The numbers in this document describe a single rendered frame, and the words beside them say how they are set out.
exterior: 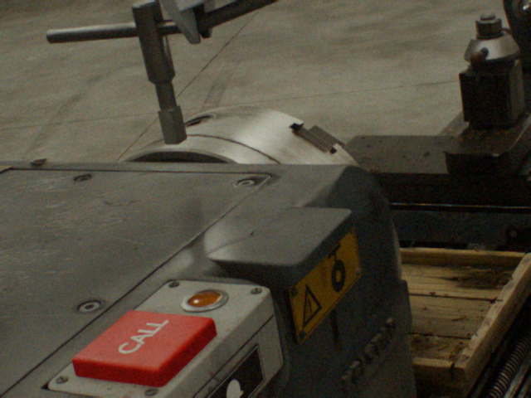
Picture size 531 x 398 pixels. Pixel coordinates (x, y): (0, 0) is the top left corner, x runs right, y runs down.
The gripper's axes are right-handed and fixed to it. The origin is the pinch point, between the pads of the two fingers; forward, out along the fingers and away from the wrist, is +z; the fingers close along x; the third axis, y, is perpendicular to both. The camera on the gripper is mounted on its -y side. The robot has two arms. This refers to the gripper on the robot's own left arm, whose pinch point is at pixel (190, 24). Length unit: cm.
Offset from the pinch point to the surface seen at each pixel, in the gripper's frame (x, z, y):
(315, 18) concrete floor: 589, 137, -281
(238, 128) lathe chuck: 17.6, 14.5, -8.2
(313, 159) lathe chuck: 18.3, 18.0, -1.2
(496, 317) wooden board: 43, 48, 7
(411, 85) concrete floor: 431, 137, -156
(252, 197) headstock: -4.1, 12.4, 5.0
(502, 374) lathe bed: 48, 59, 5
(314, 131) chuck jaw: 26.2, 18.0, -4.7
